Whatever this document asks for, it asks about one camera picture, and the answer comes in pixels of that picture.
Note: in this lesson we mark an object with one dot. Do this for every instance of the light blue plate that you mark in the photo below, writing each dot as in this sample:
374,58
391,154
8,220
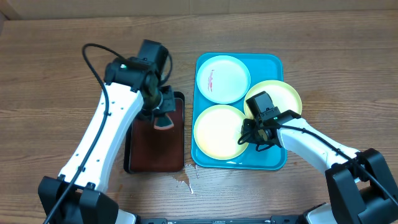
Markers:
223,79

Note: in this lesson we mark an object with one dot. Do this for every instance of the yellow plate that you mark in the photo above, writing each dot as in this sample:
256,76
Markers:
283,96
217,130

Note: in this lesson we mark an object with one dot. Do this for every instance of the black tray with brown water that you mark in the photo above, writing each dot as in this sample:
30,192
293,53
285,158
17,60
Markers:
151,150

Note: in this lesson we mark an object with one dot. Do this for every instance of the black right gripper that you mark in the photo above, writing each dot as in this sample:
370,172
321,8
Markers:
250,134

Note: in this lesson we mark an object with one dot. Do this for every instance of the yellow plate back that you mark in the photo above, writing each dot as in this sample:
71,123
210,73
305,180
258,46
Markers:
283,96

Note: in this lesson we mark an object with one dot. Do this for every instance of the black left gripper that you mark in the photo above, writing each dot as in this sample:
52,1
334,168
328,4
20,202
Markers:
170,104

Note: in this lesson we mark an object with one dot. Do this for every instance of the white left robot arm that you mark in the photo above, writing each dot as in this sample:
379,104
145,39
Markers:
132,88

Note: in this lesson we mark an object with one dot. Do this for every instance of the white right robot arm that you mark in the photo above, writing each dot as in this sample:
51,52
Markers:
360,185

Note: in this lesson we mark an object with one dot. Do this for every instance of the yellow plate front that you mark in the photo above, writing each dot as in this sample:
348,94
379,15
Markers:
217,130

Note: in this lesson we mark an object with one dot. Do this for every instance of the teal plastic tray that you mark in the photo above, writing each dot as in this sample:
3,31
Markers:
261,67

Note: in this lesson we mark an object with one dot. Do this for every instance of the green and orange sponge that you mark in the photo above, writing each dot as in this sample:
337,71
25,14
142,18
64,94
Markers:
163,122

